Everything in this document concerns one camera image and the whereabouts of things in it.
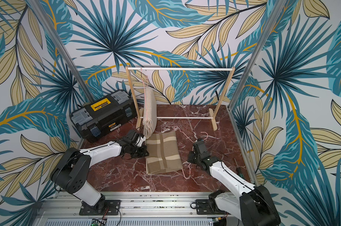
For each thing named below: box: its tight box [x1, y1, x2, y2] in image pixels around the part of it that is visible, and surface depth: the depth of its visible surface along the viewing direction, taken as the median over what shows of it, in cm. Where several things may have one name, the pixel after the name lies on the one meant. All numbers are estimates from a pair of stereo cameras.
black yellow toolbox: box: [69, 89, 137, 143], surface depth 96 cm
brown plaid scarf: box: [145, 130, 183, 175], surface depth 92 cm
